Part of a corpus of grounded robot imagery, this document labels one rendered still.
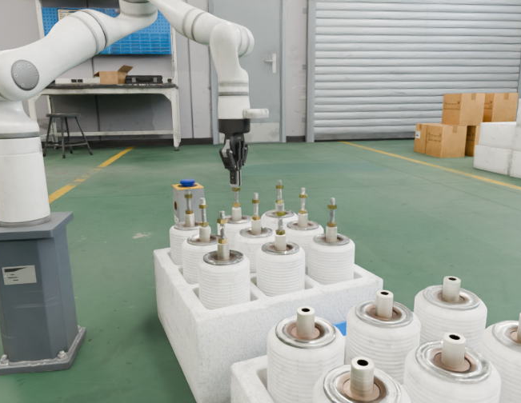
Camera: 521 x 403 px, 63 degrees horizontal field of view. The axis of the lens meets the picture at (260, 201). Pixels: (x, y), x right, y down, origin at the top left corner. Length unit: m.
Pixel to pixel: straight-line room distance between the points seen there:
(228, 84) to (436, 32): 5.80
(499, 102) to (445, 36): 2.23
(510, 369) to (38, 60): 0.89
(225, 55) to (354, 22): 5.27
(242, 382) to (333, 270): 0.36
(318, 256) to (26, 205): 0.58
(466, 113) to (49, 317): 4.07
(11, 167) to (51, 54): 0.23
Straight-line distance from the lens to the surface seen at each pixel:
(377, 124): 6.26
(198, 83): 5.82
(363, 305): 0.62
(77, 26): 1.03
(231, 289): 0.77
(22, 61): 0.92
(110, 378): 0.96
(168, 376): 0.93
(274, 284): 0.81
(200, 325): 0.74
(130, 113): 5.89
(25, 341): 1.02
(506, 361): 0.59
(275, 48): 5.94
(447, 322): 0.65
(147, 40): 5.78
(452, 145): 4.47
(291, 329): 0.56
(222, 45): 0.97
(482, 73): 7.01
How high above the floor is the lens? 0.53
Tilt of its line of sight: 13 degrees down
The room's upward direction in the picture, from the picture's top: 1 degrees counter-clockwise
